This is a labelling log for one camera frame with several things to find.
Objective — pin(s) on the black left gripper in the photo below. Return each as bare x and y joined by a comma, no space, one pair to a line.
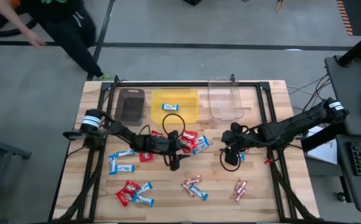
168,145

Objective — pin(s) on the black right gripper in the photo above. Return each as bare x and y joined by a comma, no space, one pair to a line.
239,140

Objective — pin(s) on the red candy pack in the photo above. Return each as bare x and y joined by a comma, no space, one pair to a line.
156,134
190,135
146,157
131,186
191,147
123,198

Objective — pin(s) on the white red candy roll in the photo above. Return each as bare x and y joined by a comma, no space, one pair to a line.
242,187
193,181
237,185
239,196
187,189
194,178

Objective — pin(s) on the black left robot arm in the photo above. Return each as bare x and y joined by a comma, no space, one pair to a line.
127,134

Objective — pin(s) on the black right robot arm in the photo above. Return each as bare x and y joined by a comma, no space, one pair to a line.
292,124

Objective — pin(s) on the clear plastic bin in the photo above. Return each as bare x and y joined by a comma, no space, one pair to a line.
227,102

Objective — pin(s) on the small red tag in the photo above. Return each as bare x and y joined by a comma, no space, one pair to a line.
268,161

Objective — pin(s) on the yellow plastic bin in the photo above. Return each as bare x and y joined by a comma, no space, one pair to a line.
183,99

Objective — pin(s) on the dark grey plastic bin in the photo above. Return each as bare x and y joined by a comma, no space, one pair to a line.
130,107

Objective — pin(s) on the black desk beam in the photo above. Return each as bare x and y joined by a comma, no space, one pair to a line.
320,138

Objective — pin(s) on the white paper sheet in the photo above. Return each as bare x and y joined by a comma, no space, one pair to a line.
325,152

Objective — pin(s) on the black caster wheel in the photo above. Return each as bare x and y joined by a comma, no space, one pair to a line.
341,197

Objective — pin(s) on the grey desk top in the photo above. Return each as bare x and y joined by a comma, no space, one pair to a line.
348,93
359,193

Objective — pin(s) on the wooden sticks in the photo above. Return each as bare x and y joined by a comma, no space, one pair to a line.
280,4

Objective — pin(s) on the person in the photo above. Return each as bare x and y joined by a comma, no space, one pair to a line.
71,37

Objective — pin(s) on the grey metal cart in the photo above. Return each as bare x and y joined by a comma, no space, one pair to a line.
0,149

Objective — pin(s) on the person's hand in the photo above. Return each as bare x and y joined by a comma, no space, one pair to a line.
34,40

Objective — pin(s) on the black aluminium table frame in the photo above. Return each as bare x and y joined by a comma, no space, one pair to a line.
186,84

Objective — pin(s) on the black post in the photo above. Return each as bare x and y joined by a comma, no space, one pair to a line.
358,48

